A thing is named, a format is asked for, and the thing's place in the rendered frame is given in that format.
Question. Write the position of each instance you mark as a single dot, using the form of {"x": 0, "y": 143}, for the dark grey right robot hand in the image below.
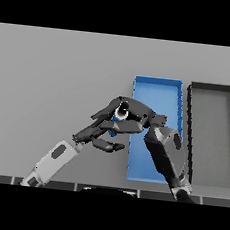
{"x": 138, "y": 110}

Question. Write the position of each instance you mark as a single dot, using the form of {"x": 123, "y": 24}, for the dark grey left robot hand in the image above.
{"x": 89, "y": 133}

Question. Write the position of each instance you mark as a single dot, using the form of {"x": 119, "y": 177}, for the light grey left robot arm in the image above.
{"x": 56, "y": 160}

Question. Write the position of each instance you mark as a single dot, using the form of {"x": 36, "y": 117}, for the blue bin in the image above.
{"x": 156, "y": 94}

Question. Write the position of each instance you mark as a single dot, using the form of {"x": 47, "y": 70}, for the dark grey bin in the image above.
{"x": 211, "y": 137}

